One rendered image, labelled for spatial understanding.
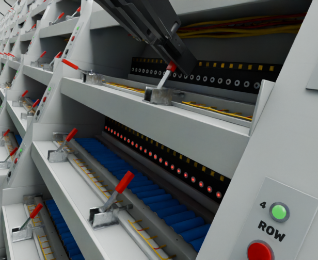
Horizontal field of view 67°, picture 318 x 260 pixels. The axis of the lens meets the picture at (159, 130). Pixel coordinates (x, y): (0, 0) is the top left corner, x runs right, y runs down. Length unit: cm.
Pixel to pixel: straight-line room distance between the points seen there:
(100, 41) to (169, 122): 52
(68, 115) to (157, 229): 50
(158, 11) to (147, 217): 28
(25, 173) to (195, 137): 61
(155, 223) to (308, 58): 27
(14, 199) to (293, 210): 74
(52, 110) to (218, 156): 58
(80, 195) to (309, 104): 38
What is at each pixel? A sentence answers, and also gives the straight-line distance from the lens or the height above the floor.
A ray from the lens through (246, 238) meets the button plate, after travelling 21.
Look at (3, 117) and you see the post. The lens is 146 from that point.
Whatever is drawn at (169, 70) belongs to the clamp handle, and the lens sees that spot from 38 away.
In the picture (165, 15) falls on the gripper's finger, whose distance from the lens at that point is 32.
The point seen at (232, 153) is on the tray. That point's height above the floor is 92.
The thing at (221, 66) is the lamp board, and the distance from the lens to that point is 51.
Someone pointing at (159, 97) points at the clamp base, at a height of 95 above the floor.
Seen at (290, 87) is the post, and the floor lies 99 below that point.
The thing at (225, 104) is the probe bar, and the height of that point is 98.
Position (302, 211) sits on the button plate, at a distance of 20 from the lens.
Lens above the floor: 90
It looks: 1 degrees up
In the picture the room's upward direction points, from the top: 25 degrees clockwise
